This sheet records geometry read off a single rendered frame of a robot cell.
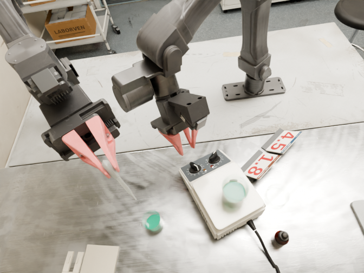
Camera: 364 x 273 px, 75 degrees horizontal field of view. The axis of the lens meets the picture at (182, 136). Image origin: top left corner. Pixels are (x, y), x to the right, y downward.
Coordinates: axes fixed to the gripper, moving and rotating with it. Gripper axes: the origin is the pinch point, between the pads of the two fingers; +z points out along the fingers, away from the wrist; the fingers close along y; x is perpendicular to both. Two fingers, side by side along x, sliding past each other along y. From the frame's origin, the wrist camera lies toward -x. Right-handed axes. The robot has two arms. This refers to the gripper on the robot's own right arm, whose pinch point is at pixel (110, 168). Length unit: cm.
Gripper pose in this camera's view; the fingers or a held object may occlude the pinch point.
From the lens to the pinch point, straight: 34.0
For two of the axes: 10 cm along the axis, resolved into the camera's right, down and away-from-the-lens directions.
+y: 7.9, -5.6, 2.6
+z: 6.1, 6.3, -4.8
